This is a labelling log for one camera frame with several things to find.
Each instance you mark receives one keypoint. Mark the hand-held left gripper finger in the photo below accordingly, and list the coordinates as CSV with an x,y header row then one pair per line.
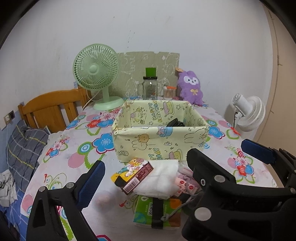
x,y
91,183

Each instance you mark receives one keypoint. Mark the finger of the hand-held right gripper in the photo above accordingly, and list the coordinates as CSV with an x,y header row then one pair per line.
x,y
256,150
208,166

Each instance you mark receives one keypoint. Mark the pink wet wipes pack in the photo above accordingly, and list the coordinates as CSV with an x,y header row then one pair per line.
x,y
187,185

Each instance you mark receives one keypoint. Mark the yellow brown printed small box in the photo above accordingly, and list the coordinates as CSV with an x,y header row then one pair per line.
x,y
134,176

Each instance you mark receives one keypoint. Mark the white tissue pack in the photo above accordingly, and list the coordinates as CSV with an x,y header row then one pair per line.
x,y
161,180

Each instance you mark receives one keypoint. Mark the green tissue pack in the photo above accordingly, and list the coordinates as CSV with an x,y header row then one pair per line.
x,y
143,208

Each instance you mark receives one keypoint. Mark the yellow printed fabric storage box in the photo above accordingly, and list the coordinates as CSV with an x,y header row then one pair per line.
x,y
143,143

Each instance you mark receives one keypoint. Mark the white circulator fan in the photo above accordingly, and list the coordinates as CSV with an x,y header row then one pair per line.
x,y
252,113

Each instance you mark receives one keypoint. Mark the floral printed tablecloth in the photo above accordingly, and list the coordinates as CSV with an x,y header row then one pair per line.
x,y
69,150

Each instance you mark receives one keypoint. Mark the dark cloth item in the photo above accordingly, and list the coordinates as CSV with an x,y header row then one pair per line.
x,y
175,122

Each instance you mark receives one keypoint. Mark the beige door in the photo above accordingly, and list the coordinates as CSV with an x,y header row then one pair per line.
x,y
284,92

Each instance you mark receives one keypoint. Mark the grey plaid pillow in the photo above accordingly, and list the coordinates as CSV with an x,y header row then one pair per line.
x,y
23,150

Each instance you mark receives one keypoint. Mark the purple plush rabbit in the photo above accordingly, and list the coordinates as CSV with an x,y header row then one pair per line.
x,y
189,90

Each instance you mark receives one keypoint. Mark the blue bedsheet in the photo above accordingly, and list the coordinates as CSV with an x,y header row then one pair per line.
x,y
16,215

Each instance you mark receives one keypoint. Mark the white crumpled cloth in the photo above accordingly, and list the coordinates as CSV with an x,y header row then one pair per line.
x,y
7,190

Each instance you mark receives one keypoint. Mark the wooden bed headboard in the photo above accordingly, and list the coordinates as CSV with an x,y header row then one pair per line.
x,y
46,104

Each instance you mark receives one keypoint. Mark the glass jar mug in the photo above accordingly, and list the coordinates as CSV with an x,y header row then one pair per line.
x,y
150,89

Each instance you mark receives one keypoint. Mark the green cylinder cap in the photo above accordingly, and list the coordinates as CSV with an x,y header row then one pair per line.
x,y
150,72

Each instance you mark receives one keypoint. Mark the green desk fan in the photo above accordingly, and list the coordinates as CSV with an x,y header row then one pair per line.
x,y
94,69

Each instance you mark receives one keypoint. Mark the patterned cardboard panel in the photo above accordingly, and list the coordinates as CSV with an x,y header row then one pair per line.
x,y
134,64

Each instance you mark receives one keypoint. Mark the wall power outlet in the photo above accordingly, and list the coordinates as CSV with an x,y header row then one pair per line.
x,y
9,115

